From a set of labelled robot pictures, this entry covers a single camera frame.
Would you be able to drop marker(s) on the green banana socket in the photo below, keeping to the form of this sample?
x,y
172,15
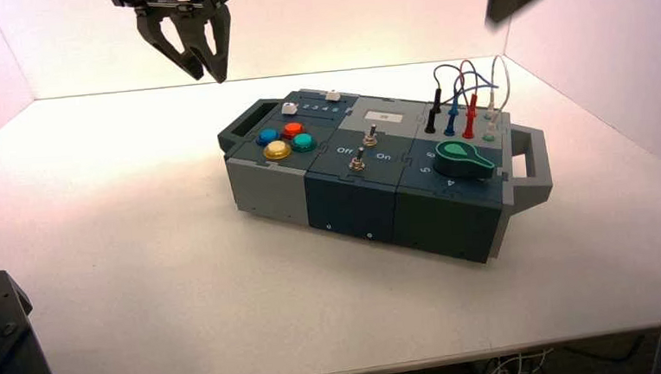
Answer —
x,y
489,138

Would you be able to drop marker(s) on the black banana plug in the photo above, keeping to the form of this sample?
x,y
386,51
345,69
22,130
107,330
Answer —
x,y
436,100
430,121

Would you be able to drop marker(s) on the yellow round push button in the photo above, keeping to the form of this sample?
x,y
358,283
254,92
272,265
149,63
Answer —
x,y
277,150

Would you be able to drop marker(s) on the red round push button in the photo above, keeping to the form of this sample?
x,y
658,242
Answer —
x,y
293,130

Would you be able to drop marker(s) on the metal toggle switch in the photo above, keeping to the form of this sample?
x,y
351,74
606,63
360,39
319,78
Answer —
x,y
370,135
357,160

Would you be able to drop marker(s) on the teal round push button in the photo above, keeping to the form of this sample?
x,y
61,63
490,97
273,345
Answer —
x,y
304,142

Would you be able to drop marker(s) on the grey and teal task box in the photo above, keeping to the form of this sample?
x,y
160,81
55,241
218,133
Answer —
x,y
354,201

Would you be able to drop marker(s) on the small white display screen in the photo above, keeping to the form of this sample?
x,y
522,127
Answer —
x,y
383,116

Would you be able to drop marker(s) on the black left robot arm base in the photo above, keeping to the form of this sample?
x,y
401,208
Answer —
x,y
1,343

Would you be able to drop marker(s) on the white banana plug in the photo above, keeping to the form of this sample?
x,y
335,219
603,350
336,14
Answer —
x,y
491,107
493,122

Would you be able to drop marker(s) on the blue banana plug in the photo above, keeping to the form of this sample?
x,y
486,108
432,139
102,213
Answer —
x,y
451,122

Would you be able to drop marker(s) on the dark green rotary knob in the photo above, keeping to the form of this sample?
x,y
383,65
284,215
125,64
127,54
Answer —
x,y
458,158

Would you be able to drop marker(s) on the red banana plug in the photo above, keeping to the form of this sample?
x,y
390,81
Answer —
x,y
473,105
468,125

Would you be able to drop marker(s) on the blue round push button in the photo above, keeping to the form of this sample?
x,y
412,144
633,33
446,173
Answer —
x,y
267,136

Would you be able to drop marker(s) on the white slider cap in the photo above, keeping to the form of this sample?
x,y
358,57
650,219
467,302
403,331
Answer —
x,y
333,95
289,108

